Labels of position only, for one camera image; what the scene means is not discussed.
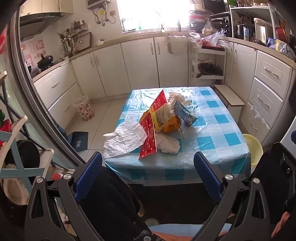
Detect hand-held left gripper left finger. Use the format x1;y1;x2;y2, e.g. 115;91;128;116
23;152;104;241

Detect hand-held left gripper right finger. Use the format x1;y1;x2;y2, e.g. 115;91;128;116
194;152;273;241

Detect yellow plastic basin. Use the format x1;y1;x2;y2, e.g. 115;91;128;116
242;134;263;168

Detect white paper sheet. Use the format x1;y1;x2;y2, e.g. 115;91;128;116
103;122;147;159

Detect white tissue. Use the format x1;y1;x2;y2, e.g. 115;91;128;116
157;134;181;155

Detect orange plastic bag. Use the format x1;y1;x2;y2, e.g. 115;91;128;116
140;110;182;134

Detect blue white snack packet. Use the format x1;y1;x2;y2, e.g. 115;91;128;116
173;101;198;127

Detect red printed wrapper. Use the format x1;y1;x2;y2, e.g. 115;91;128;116
139;112;158;160

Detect red and yellow snack bag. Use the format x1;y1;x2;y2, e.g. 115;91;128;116
149;90;176;133

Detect table with blue checked cloth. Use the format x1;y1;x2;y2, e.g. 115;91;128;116
104;87;251;186

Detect white drawer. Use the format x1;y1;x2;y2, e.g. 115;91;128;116
248;77;284;118
254;51;293;87
240;102;271;139

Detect floral waste basket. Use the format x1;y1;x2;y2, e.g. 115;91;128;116
73;95;95;121

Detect clear bag on drawer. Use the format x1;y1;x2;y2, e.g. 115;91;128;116
251;107;266;121

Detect clear plastic wrap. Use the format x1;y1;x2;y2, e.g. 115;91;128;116
183;93;197;110

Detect teal and white rack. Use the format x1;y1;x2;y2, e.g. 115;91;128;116
0;70;55;179

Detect white wooden stool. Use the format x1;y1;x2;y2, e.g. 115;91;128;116
213;85;245;116

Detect black pan with lid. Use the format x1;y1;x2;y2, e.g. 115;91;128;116
196;62;224;79

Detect white shelf rack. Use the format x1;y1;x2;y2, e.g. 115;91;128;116
188;45;227;86

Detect black cooking pot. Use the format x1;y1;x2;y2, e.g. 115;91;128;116
37;54;55;70

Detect white kitchen cabinets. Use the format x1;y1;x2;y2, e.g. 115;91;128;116
32;35;257;121

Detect kitchen utensil rack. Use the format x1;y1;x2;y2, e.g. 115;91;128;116
57;21;90;58

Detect white red-print plastic bag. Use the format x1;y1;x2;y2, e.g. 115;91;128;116
189;31;203;49

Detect clear plastic bag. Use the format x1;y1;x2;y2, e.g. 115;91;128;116
201;30;226;47

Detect bag of food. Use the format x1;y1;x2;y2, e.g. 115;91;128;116
202;19;218;35

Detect white kettle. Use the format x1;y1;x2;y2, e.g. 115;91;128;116
253;18;266;40

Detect black countertop appliance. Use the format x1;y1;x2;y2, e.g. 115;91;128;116
210;18;230;32

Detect stack of red pots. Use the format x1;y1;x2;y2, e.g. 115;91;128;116
188;9;210;33

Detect metal faucet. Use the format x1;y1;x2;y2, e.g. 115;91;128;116
159;11;182;33

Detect range hood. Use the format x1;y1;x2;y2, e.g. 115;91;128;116
20;13;66;39

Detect white storage shelf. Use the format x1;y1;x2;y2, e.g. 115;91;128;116
229;5;278;44

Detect window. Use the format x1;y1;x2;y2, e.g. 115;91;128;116
117;0;192;33

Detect grey sliding door frame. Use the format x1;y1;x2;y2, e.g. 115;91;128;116
9;0;88;168

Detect pink wall stickers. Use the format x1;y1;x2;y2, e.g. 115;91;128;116
22;39;44;63

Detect wall water heater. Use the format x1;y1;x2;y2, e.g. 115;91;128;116
87;0;111;10

